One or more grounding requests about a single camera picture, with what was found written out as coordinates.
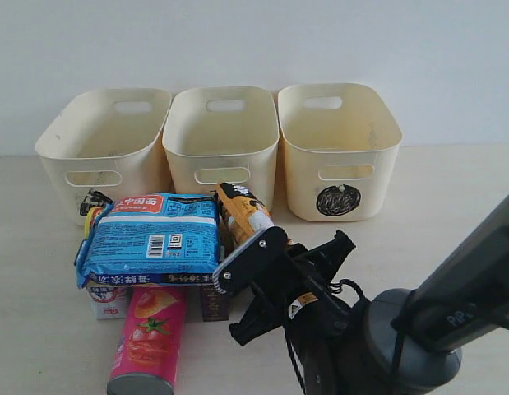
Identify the right cream plastic bin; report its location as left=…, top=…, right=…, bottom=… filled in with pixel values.
left=277, top=83, right=403, bottom=221

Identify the yellow Lays chips can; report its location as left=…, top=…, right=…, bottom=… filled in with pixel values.
left=84, top=207, right=104, bottom=239

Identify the blue instant noodle packet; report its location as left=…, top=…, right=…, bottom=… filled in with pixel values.
left=74, top=193, right=222, bottom=289

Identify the middle cream plastic bin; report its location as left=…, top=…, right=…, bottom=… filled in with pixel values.
left=162, top=86, right=280, bottom=208

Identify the purple drink carton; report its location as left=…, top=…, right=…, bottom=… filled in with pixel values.
left=199, top=285, right=229, bottom=322

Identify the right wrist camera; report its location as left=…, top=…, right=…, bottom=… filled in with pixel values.
left=212, top=225, right=288, bottom=295

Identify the pink Lays chips can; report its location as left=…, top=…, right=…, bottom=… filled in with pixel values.
left=106, top=286, right=187, bottom=395

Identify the blue white milk carton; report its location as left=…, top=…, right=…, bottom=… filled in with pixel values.
left=86, top=286, right=130, bottom=320

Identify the orange snack bag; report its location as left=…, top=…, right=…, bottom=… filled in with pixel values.
left=216, top=182, right=274, bottom=247

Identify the left cream plastic bin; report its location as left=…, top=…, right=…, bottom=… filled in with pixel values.
left=35, top=88, right=172, bottom=226

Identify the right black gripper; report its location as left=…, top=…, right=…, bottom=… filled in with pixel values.
left=229, top=230, right=356, bottom=346

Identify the cream plastic bin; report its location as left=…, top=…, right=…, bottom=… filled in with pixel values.
left=277, top=83, right=403, bottom=221
left=162, top=86, right=280, bottom=208
left=35, top=88, right=172, bottom=226

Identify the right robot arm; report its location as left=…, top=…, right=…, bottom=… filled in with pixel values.
left=217, top=195, right=509, bottom=394

